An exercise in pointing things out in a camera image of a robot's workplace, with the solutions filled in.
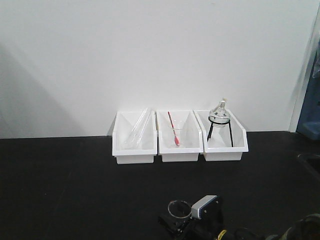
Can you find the black metal tripod stand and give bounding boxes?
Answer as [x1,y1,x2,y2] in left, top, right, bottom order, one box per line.
[206,116,234,147]

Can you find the glass alcohol lamp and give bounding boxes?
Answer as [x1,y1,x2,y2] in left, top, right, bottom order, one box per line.
[208,98,231,128]

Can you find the red glass dropper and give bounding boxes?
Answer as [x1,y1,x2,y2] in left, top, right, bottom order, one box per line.
[167,111,181,147]

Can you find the right white storage bin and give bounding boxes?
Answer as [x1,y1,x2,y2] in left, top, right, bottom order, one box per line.
[193,109,249,162]

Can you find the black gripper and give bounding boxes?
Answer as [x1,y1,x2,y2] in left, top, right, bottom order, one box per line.
[157,199,227,240]

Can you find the clear glass beaker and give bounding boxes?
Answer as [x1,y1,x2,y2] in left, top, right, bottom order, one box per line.
[167,200,191,219]

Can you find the small beaker in bin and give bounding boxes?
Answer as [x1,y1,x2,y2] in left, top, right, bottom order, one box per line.
[171,128,187,148]

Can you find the clear glass tubes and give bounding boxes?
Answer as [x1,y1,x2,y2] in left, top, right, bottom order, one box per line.
[123,107,151,149]

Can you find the middle white storage bin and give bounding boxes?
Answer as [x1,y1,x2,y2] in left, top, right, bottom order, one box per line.
[156,110,204,163]

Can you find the white storage bin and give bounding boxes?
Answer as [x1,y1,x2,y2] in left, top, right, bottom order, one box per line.
[193,109,249,162]
[112,108,158,165]
[156,110,204,163]

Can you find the left white storage bin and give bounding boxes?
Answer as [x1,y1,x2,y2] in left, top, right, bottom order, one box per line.
[112,108,158,165]

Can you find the blue equipment at right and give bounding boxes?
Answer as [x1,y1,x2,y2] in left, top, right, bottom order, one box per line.
[296,43,320,141]

